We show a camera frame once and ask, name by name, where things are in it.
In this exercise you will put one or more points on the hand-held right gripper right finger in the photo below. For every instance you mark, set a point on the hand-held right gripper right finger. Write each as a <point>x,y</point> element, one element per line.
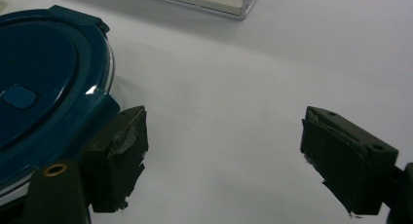
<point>344,159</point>

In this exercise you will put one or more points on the round blue lidded container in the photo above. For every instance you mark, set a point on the round blue lidded container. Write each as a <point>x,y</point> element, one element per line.
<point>45,87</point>

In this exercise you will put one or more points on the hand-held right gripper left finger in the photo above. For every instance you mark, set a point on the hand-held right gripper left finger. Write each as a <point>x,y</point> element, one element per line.
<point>117,159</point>

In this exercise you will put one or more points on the clear square box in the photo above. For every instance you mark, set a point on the clear square box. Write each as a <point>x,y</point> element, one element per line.
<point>207,1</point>

